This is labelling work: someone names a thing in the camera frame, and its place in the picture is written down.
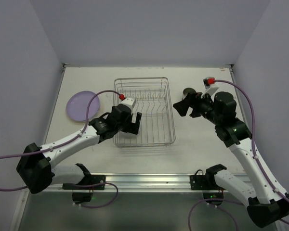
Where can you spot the aluminium front rail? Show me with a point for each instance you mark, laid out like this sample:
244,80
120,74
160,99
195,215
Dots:
147,181

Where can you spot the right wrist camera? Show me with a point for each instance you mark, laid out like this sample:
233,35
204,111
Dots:
210,85

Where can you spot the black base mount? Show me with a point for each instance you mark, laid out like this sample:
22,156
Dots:
205,182
83,197

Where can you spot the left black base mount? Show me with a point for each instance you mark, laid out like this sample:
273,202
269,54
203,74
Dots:
83,197

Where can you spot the brown white cup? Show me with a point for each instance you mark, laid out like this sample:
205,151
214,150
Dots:
187,93

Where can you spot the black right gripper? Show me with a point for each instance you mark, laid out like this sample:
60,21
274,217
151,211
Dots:
192,104

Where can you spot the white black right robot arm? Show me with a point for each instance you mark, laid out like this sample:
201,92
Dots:
266,200

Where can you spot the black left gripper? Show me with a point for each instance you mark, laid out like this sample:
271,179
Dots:
129,122

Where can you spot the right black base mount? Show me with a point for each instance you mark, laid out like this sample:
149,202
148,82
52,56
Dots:
205,182

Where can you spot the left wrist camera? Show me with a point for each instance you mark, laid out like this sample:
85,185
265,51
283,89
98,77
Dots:
130,102

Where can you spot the metal wire dish rack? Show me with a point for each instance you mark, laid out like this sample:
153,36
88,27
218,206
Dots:
153,100

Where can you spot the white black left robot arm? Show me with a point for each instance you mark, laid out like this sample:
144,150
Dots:
39,167

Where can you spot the purple plate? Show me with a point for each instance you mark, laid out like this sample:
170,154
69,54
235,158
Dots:
77,104

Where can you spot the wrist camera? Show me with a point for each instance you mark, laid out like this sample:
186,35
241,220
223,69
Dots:
210,85
130,102

